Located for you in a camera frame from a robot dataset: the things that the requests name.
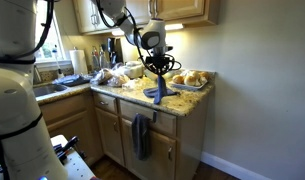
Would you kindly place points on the clear soap bottle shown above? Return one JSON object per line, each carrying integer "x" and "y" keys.
{"x": 103, "y": 60}
{"x": 95, "y": 61}

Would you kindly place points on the small bagged round bread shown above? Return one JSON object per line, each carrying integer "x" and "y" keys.
{"x": 120, "y": 80}

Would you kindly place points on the golden bread bun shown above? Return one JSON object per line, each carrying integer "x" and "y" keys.
{"x": 204, "y": 75}
{"x": 194, "y": 74}
{"x": 178, "y": 79}
{"x": 190, "y": 80}

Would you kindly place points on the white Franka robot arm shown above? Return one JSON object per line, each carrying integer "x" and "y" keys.
{"x": 12, "y": 100}

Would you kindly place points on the wide wooden drawer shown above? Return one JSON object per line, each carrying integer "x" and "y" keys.
{"x": 165, "y": 121}

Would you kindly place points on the grey-blue hanging towel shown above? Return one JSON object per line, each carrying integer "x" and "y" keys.
{"x": 141, "y": 136}

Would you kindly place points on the large bagged bread loaf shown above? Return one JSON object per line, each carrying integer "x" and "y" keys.
{"x": 101, "y": 76}

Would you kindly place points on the square blue cloth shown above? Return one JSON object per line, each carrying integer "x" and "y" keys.
{"x": 173, "y": 93}

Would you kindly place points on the black coffee maker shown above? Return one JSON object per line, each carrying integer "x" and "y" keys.
{"x": 114, "y": 50}

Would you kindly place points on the steel kitchen sink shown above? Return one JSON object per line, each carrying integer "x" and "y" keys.
{"x": 48, "y": 90}

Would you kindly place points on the white perforated robot cart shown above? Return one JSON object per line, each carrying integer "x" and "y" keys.
{"x": 77, "y": 166}

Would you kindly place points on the crumpled clear plastic bag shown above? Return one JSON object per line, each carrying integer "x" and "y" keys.
{"x": 133, "y": 84}

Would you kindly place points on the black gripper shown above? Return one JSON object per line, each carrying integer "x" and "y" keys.
{"x": 159, "y": 65}

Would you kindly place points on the wooden sink cabinet front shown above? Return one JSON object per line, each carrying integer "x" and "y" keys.
{"x": 68, "y": 116}

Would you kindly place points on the white paper towel roll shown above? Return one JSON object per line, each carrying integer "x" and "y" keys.
{"x": 78, "y": 61}

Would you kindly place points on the white dish brush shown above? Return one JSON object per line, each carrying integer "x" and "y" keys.
{"x": 59, "y": 74}

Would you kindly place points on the black tools bundle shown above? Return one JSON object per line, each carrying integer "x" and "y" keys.
{"x": 65, "y": 148}

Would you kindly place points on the dark blue dish mat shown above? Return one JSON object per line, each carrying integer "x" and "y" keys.
{"x": 72, "y": 80}

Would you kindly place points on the wooden wall cabinet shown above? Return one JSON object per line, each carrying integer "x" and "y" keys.
{"x": 192, "y": 13}

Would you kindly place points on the narrow wooden drawer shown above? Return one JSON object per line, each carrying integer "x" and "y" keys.
{"x": 105, "y": 108}

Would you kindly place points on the rounded blue terry cloth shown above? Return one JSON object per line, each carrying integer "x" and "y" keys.
{"x": 161, "y": 88}

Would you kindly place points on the wooden base cabinet door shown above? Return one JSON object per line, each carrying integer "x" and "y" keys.
{"x": 158, "y": 156}
{"x": 108, "y": 136}

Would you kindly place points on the kitchen window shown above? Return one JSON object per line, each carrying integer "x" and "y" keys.
{"x": 50, "y": 43}

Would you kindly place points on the under-cabinet strip light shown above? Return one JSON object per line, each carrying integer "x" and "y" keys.
{"x": 173, "y": 26}

